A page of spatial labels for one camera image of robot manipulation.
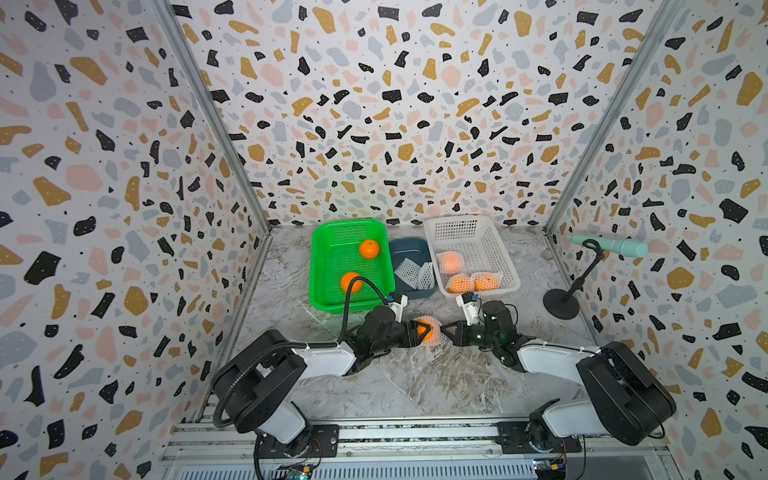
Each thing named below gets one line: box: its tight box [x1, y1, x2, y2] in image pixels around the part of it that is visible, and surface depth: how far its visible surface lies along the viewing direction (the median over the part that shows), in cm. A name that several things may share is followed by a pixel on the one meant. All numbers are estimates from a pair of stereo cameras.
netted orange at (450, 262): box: [436, 251, 464, 275], surface depth 105 cm
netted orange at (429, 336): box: [417, 319, 435, 343], surface depth 83 cm
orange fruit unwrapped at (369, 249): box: [360, 239, 380, 260], surface depth 112 cm
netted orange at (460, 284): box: [445, 273, 474, 294], surface depth 99 cm
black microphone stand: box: [543, 239, 605, 320], surface depth 102 cm
